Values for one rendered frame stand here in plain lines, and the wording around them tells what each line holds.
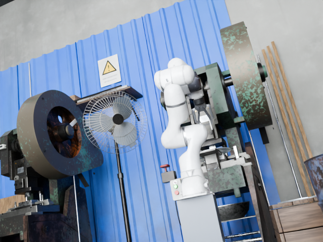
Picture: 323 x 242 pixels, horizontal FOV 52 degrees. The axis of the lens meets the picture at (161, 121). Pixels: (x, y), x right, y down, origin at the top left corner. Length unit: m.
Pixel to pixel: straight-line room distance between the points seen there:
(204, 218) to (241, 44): 1.21
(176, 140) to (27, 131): 1.51
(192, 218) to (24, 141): 1.73
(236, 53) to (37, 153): 1.76
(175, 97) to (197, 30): 2.62
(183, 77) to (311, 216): 0.90
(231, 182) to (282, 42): 2.19
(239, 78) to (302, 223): 1.01
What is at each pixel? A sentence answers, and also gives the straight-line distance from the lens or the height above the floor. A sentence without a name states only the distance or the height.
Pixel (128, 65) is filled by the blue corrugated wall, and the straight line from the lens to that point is 4.38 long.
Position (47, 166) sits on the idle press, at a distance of 2.94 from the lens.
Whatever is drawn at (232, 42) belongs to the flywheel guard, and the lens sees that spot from 2.35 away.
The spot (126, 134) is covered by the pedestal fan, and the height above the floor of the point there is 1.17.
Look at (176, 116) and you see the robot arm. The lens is 1.69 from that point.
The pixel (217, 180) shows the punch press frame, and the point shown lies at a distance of 2.27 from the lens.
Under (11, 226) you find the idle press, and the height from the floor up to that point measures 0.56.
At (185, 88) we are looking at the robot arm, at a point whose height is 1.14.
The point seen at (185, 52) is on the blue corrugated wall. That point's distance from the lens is 4.12.
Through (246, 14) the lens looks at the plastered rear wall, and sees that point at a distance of 4.25.
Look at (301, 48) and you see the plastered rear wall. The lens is 3.99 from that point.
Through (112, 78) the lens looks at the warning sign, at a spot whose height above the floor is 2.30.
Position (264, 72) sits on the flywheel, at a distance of 2.61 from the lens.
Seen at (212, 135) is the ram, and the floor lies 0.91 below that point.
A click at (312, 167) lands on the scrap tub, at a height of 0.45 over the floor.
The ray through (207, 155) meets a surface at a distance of 2.36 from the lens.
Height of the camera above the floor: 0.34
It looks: 18 degrees up
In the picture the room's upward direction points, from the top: 10 degrees counter-clockwise
